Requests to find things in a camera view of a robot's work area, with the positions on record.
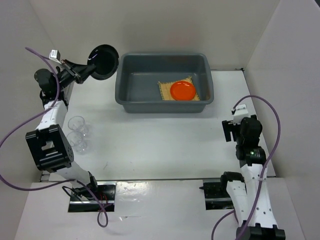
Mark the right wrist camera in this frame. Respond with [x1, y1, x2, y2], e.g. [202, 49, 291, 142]
[231, 104, 249, 126]

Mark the woven bamboo mat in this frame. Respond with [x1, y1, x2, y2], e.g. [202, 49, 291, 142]
[158, 76, 200, 101]

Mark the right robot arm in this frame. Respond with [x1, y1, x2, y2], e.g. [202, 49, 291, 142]
[219, 114, 286, 240]

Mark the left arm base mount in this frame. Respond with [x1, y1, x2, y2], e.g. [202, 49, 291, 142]
[61, 181, 116, 213]

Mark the orange round plate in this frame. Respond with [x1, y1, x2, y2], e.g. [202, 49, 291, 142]
[170, 80, 196, 101]

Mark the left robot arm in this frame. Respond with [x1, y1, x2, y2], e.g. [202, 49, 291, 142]
[25, 60, 100, 200]

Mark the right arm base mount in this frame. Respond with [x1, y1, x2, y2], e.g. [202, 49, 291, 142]
[199, 178, 234, 211]

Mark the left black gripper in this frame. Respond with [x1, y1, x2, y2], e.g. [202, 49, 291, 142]
[55, 59, 97, 92]

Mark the black round plate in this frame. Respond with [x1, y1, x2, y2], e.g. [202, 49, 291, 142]
[87, 44, 120, 81]

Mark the clear glass dish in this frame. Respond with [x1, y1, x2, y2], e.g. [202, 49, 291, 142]
[67, 116, 89, 136]

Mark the grey plastic bin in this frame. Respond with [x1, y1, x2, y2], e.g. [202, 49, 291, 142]
[115, 52, 215, 114]

